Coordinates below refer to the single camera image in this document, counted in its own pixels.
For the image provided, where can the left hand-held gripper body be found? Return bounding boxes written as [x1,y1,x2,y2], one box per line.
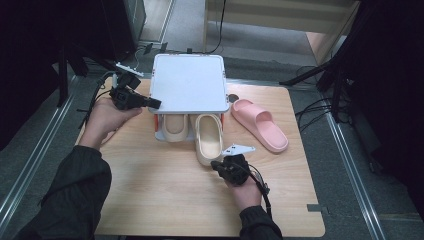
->
[109,62,145,111]

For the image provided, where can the person's left hand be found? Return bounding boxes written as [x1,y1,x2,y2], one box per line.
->
[78,97,143,151]

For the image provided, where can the metal floor rail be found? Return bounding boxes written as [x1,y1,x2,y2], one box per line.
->
[0,74,79,231]
[324,111,388,240]

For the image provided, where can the black strap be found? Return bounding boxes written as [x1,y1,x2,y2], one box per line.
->
[77,108,90,129]

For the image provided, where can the right hand-held gripper cable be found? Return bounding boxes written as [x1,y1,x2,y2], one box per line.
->
[246,163,273,218]

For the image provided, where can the black power cable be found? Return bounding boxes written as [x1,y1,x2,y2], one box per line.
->
[186,0,228,55]

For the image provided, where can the black floor cables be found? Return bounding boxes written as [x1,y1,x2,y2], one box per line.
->
[294,64,354,133]

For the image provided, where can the white floor cable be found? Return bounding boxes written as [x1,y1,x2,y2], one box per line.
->
[131,48,141,69]

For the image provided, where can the cream clog shoe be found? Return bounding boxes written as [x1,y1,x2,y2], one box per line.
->
[162,113,190,143]
[194,113,225,167]

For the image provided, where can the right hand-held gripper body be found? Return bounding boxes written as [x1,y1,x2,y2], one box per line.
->
[216,143,256,187]

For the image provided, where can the beige wooden furniture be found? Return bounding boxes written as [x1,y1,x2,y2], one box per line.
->
[203,0,363,66]

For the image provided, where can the white plastic shoe rack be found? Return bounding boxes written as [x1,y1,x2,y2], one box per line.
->
[148,53,230,143]

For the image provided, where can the grey tape piece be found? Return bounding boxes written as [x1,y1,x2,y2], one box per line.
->
[306,203,329,214]

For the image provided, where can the black curtain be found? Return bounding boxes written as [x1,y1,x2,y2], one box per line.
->
[346,0,424,214]
[0,0,104,151]

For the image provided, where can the black metal stand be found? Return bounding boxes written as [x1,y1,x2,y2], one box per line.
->
[279,49,354,123]
[54,43,121,108]

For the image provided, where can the person's right hand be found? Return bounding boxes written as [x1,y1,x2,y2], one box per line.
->
[225,178,263,213]

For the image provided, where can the dark cabinet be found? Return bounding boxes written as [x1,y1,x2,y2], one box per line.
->
[99,0,148,61]

